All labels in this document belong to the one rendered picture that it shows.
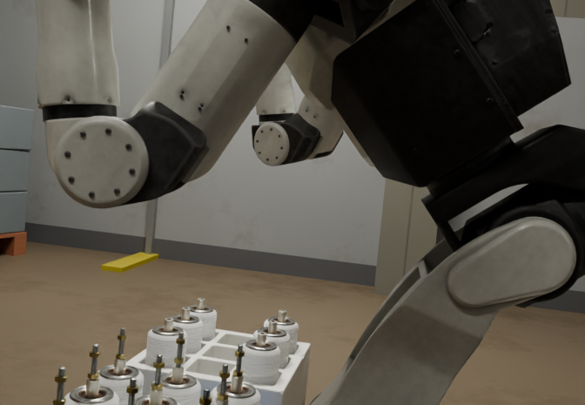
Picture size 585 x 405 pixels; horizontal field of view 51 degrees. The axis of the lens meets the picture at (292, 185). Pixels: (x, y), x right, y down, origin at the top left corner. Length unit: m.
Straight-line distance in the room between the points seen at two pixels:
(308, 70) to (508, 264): 0.31
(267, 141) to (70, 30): 0.57
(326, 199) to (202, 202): 0.76
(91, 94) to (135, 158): 0.08
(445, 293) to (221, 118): 0.34
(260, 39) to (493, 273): 0.37
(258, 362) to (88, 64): 1.03
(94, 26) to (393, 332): 0.47
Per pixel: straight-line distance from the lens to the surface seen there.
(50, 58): 0.59
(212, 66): 0.55
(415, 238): 3.41
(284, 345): 1.61
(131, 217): 3.96
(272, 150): 1.08
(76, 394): 1.21
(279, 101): 1.12
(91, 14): 0.59
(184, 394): 1.24
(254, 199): 3.70
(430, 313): 0.74
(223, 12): 0.56
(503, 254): 0.72
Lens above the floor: 0.71
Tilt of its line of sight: 3 degrees down
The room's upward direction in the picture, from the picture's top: 6 degrees clockwise
